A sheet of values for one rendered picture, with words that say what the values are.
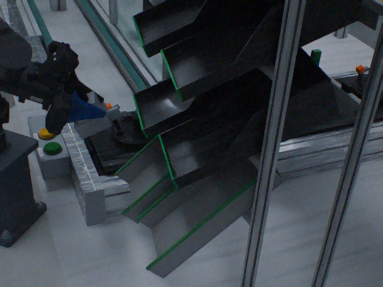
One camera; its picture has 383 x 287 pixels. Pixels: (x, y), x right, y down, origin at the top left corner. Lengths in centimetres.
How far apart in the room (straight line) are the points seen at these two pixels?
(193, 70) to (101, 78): 96
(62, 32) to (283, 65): 145
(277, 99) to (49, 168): 72
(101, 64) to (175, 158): 98
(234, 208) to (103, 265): 39
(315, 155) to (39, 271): 75
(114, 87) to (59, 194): 47
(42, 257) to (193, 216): 38
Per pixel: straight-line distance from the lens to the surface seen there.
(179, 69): 83
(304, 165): 144
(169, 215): 104
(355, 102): 90
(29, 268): 120
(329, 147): 146
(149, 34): 94
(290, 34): 72
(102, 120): 97
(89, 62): 185
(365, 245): 131
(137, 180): 115
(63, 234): 126
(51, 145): 134
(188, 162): 88
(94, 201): 122
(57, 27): 214
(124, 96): 164
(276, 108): 76
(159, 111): 101
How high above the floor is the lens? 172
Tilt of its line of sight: 34 degrees down
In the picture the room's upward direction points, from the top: 4 degrees clockwise
